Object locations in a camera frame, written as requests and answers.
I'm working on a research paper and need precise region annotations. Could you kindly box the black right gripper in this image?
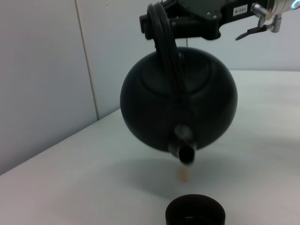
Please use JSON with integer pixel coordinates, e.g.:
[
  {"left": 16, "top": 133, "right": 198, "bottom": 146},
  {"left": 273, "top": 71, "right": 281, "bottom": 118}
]
[{"left": 140, "top": 0, "right": 255, "bottom": 41}]

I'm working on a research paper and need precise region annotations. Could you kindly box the right gripper connector cable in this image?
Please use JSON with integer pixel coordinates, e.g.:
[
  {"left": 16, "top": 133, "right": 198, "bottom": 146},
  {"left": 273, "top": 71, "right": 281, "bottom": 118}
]
[{"left": 235, "top": 2, "right": 282, "bottom": 41}]

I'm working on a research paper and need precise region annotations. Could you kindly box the small dark teacup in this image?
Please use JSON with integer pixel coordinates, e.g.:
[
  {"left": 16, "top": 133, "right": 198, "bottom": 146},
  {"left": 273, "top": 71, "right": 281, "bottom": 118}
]
[{"left": 165, "top": 194, "right": 227, "bottom": 225}]

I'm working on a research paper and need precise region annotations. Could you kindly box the black round teapot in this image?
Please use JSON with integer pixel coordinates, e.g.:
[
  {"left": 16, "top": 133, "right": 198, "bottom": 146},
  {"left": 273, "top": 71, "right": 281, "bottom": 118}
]
[{"left": 120, "top": 3, "right": 239, "bottom": 166}]

